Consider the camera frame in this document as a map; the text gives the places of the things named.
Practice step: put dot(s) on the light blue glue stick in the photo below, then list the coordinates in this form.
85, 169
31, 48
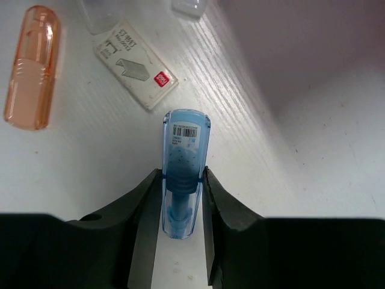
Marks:
191, 8

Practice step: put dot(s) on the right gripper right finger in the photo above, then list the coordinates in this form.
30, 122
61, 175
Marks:
246, 250

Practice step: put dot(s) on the blue transparent correction tape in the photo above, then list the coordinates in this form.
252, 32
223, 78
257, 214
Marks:
185, 146

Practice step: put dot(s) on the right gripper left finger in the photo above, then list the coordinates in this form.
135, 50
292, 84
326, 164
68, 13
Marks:
113, 247

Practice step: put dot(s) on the white staples box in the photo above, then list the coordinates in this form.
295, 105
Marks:
135, 65

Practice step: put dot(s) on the orange transparent correction tape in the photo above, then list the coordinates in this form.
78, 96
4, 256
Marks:
32, 79

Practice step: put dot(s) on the orange cap highlighter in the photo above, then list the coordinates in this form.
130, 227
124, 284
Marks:
100, 15

